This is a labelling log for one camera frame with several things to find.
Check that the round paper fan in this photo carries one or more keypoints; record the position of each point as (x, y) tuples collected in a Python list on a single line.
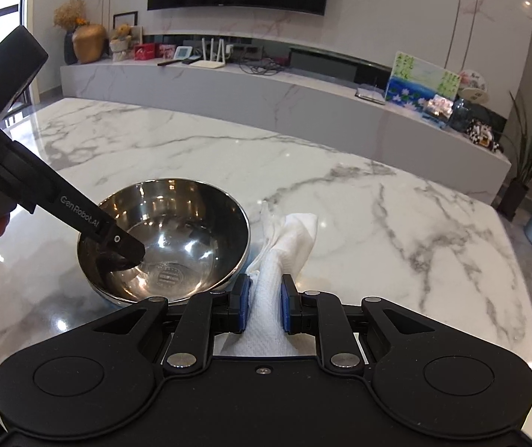
[(474, 86)]

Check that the marble television console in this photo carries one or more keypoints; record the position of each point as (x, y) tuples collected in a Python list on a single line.
[(294, 102)]

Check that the dark vase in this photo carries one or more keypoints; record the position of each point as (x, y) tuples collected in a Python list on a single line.
[(69, 49)]

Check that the black remote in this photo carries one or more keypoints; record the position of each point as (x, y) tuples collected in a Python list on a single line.
[(170, 61)]

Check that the red box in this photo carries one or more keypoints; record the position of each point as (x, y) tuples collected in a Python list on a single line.
[(145, 52)]

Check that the dried flower bunch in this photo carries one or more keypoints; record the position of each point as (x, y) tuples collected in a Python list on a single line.
[(70, 14)]

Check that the pink card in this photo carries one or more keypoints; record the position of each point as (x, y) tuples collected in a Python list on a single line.
[(166, 50)]

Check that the steel bowl with blue outside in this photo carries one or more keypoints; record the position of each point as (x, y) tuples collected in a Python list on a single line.
[(187, 242)]

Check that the teddy bear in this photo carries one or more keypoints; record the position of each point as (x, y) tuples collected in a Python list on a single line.
[(120, 42)]

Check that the black picture frame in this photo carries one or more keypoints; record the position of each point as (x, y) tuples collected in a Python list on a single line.
[(133, 21)]

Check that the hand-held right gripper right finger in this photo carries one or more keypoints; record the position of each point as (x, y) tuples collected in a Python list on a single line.
[(287, 307)]

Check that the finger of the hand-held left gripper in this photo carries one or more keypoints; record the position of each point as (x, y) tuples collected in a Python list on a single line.
[(126, 249)]

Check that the gold vase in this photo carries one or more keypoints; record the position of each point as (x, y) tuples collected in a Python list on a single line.
[(89, 43)]

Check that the lotus pond painting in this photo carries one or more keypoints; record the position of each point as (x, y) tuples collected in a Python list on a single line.
[(417, 84)]

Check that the photo card stand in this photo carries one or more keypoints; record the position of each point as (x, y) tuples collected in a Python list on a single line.
[(438, 109)]

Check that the white router with antennas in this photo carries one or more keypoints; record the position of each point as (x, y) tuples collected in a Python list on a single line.
[(208, 63)]

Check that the potted long-leaf plant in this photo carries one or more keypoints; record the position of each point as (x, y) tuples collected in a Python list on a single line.
[(513, 198)]

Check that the cow print toy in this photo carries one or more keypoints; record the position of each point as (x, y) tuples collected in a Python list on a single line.
[(484, 137)]

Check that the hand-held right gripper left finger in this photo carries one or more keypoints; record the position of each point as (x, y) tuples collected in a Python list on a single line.
[(243, 305)]

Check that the small white display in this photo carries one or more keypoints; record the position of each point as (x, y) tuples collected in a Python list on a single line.
[(183, 52)]

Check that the grey set-top box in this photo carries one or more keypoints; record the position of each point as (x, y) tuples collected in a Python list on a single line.
[(371, 97)]

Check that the dark glass jar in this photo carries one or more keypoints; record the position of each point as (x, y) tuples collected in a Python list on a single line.
[(462, 116)]

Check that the white paper towel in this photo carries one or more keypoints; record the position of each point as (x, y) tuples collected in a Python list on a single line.
[(289, 242)]

